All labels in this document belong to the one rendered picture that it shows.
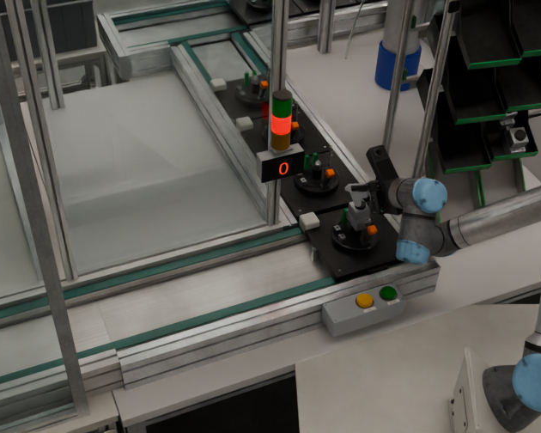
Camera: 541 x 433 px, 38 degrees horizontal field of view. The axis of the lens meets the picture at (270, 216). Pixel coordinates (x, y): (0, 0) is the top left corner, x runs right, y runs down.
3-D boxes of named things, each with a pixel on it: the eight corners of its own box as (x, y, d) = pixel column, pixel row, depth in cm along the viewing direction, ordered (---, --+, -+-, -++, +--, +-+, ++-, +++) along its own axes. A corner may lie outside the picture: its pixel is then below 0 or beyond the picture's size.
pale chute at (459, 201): (477, 228, 222) (484, 227, 217) (434, 234, 219) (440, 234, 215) (463, 129, 222) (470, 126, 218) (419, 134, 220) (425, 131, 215)
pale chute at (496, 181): (521, 214, 226) (529, 213, 222) (479, 220, 224) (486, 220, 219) (507, 118, 227) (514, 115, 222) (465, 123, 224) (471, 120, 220)
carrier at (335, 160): (369, 201, 234) (374, 168, 226) (295, 222, 227) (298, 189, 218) (333, 155, 250) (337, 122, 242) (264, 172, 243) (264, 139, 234)
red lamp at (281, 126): (294, 132, 198) (294, 116, 195) (276, 137, 197) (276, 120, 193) (285, 121, 201) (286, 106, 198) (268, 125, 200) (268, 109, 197)
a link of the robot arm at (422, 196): (416, 214, 173) (422, 175, 173) (392, 210, 183) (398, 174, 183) (446, 218, 176) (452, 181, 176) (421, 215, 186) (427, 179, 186)
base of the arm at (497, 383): (524, 442, 178) (564, 428, 174) (490, 420, 170) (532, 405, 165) (508, 382, 188) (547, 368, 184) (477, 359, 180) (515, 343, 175)
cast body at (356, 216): (370, 228, 215) (373, 209, 210) (355, 232, 213) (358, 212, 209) (355, 208, 220) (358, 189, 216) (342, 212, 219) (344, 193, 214)
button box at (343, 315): (403, 314, 209) (406, 299, 204) (331, 338, 202) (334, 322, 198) (390, 296, 213) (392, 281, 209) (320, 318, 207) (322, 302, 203)
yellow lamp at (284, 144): (293, 148, 202) (294, 132, 198) (275, 152, 200) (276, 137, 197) (285, 137, 205) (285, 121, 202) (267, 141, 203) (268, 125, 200)
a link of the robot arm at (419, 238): (440, 265, 184) (447, 219, 183) (419, 265, 174) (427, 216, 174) (409, 259, 188) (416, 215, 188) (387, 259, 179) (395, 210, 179)
